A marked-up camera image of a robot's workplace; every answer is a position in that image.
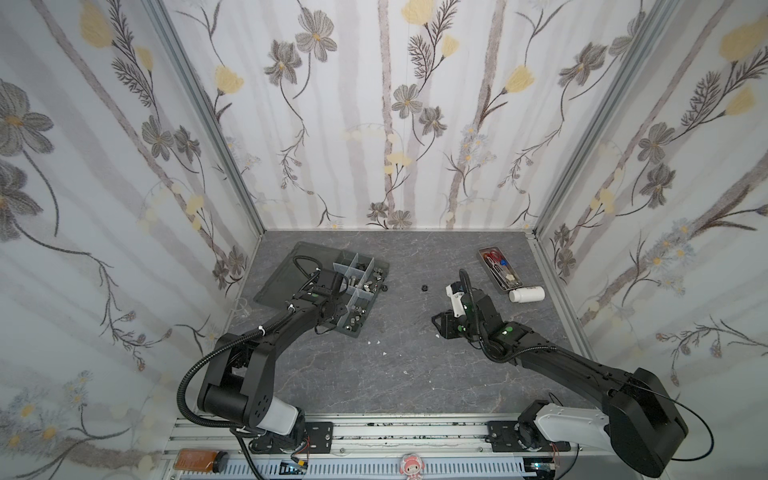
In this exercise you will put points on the pink doll figure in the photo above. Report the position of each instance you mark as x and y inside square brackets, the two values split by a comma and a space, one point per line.
[412, 467]

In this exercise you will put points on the white plastic bottle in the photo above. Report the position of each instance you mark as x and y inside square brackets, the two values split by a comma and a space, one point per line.
[527, 294]

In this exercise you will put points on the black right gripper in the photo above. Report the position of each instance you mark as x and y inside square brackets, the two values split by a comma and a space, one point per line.
[447, 321]

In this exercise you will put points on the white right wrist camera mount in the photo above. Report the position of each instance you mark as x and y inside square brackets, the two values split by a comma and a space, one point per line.
[455, 293]

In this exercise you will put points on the grey metal tool tray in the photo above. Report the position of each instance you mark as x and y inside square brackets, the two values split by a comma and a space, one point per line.
[499, 269]

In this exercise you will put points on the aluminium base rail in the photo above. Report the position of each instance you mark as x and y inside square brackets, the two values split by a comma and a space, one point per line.
[451, 446]

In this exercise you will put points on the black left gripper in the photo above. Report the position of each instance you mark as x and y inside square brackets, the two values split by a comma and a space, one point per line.
[339, 299]

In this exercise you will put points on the orange brown board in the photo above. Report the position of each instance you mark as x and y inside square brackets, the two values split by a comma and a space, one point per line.
[201, 460]

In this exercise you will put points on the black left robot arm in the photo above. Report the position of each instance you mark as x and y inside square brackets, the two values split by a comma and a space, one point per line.
[232, 386]

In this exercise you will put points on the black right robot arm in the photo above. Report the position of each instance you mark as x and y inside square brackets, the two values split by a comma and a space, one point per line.
[633, 416]

